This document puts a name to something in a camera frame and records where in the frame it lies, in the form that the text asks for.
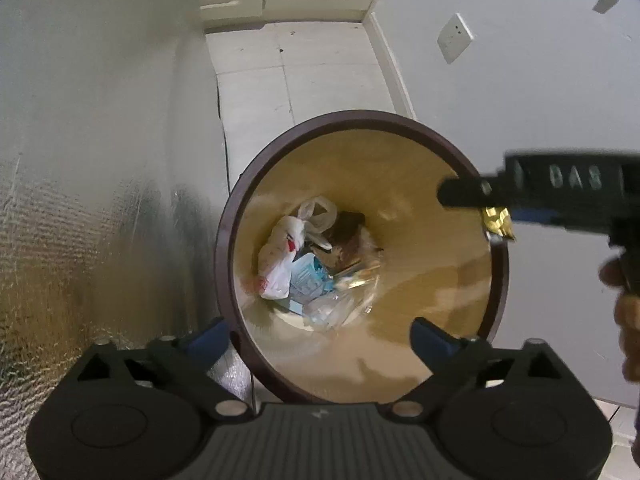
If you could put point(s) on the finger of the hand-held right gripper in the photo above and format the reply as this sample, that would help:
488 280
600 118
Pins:
465 191

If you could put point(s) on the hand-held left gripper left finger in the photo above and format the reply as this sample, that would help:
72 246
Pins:
207 340

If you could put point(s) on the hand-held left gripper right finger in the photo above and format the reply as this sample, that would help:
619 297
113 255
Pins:
430 341

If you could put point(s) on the gold foil wrapper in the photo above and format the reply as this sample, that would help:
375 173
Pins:
499 225

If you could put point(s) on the brown-rimmed round waste bin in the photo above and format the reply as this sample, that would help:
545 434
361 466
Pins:
380 170

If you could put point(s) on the light blue tissue packet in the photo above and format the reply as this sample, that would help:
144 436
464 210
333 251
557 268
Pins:
310 277

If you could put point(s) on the person's right hand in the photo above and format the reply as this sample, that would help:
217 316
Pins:
630 330

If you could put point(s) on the clear plastic wrapper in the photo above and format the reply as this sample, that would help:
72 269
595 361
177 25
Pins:
335 307

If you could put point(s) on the white plastic bag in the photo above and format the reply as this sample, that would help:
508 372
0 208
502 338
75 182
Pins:
280 260

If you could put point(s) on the silver foil panel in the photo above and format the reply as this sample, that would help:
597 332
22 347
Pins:
75 260

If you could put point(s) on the white wall socket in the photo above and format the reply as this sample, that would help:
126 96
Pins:
455 37

